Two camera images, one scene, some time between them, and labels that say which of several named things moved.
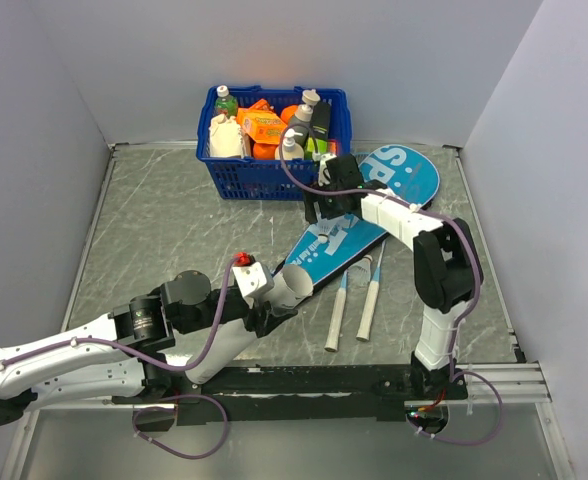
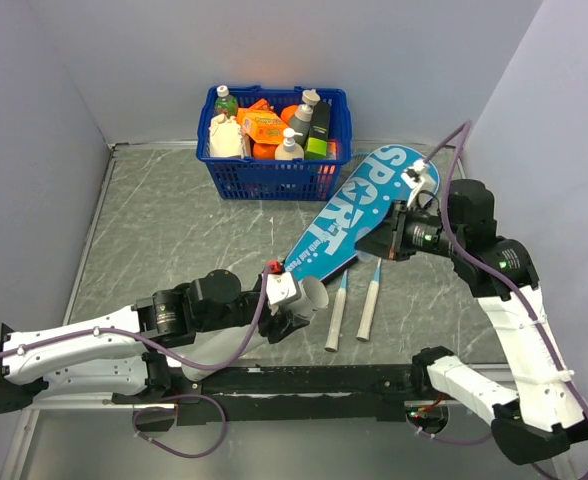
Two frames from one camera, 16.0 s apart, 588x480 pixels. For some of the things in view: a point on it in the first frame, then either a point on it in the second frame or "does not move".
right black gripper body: [319, 206] → [396, 238]
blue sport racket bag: [324, 246] does not move
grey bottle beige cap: [301, 121] does not move
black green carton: [319, 130] does not move
